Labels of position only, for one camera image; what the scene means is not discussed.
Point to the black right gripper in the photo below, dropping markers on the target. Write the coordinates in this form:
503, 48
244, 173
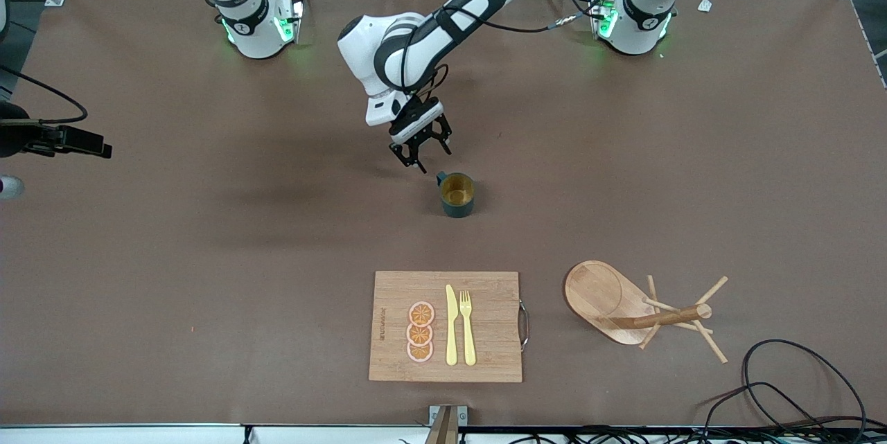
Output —
14, 138

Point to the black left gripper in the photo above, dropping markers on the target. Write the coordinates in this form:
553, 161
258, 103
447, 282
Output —
420, 136

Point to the dark teal ribbed mug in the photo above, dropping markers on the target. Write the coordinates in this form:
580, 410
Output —
457, 207

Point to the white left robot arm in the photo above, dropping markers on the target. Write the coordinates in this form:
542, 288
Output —
395, 49

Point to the wooden cup rack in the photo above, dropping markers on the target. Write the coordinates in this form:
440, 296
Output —
596, 291

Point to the brown table cover sheet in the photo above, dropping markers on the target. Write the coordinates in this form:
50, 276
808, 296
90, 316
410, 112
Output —
208, 222

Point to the orange slice toy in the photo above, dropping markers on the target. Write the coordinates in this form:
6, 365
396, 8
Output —
419, 335
421, 314
419, 352

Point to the yellow plastic knife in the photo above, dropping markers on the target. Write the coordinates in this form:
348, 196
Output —
451, 333

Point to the yellow plastic fork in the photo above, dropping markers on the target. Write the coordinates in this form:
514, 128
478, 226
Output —
469, 340

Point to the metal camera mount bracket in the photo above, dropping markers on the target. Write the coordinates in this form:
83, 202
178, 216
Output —
447, 423

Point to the white table edge rail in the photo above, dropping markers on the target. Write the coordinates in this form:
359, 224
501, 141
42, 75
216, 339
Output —
138, 436

